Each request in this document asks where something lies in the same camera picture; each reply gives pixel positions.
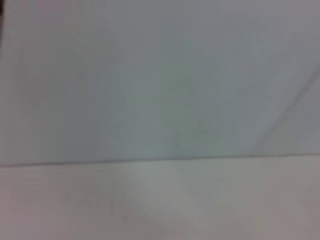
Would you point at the black upright panel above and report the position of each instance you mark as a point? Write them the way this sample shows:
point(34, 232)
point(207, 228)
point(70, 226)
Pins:
point(0, 15)

